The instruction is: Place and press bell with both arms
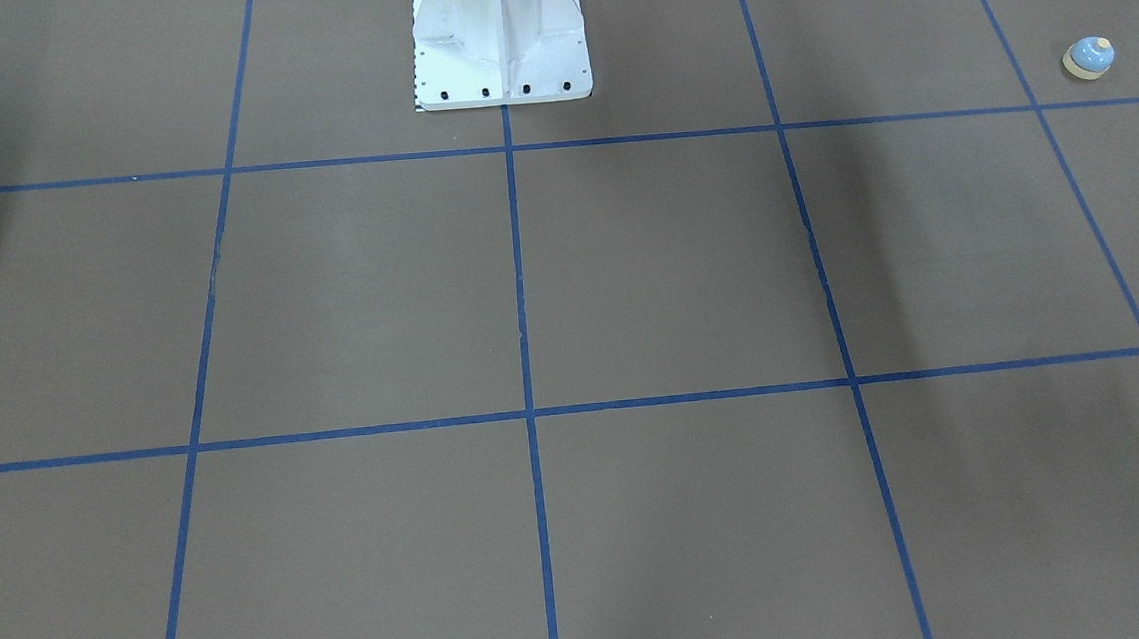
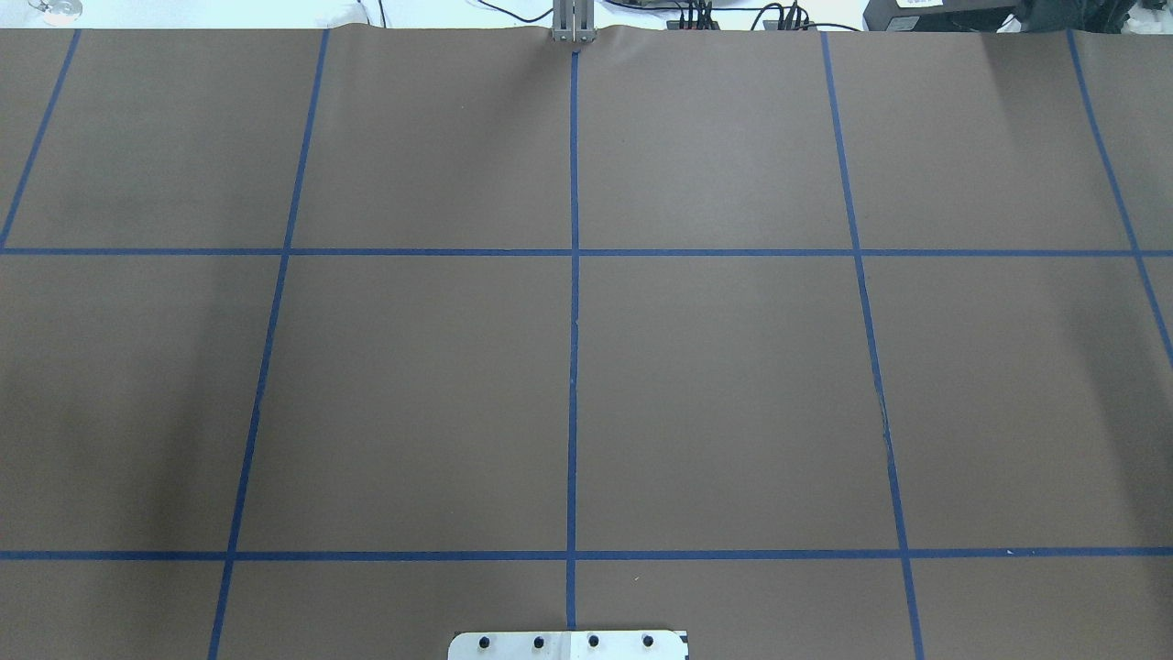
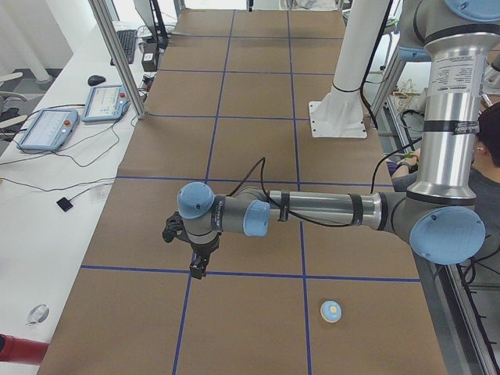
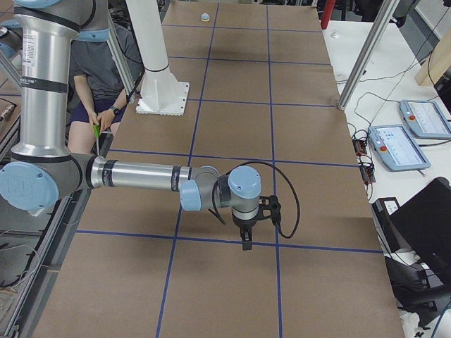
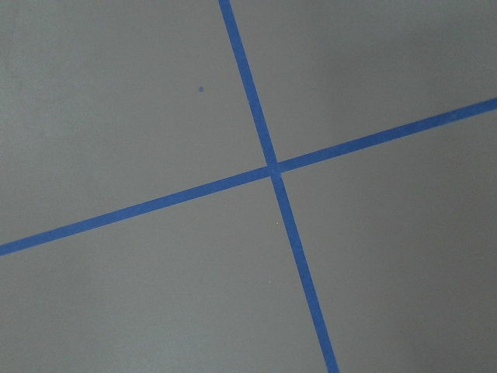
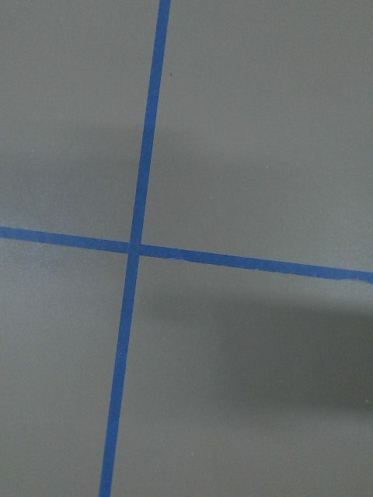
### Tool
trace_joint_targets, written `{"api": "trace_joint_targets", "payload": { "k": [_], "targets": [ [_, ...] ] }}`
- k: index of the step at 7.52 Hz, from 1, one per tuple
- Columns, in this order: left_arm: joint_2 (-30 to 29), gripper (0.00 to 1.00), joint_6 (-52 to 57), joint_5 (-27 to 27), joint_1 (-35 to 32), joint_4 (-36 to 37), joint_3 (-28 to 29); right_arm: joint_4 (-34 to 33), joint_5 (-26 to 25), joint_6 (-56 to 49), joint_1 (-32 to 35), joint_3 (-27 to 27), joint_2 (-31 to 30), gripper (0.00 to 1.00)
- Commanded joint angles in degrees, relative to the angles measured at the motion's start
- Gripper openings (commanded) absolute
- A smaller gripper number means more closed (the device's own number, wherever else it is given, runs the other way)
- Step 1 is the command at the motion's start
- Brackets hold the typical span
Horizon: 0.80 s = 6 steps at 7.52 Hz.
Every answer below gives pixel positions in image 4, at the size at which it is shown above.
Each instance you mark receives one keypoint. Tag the seated person in grey shirt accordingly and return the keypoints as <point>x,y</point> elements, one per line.
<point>101,92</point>

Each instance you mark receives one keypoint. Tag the white camera mast with base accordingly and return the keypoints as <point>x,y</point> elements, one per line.
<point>161,93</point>

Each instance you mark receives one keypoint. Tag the far teach pendant tablet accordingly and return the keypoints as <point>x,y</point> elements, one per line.
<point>425,119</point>

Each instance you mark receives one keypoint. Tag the wooden board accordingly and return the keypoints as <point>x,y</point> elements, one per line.
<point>437,64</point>

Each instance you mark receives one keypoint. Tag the small black electronics board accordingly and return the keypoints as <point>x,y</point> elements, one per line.
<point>360,146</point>

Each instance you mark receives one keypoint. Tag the blue cream desk bell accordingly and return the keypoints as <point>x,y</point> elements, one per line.
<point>205,17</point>

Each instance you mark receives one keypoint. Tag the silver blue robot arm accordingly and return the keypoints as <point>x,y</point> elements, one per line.
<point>42,170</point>

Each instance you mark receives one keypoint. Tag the teach pendant tablet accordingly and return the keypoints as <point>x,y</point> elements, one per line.
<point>397,148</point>
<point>425,119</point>

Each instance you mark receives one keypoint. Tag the green handled screwdriver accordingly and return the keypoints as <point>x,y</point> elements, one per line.
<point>97,132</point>

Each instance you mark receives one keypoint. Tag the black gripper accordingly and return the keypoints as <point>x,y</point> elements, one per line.
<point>245,224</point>

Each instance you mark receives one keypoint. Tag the aluminium frame post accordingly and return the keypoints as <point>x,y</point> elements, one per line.
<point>374,36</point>

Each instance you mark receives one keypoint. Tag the small clear plastic hook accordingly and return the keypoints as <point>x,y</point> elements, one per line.
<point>334,34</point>

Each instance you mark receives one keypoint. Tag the near teach pendant tablet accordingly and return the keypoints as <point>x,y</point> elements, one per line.
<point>397,148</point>

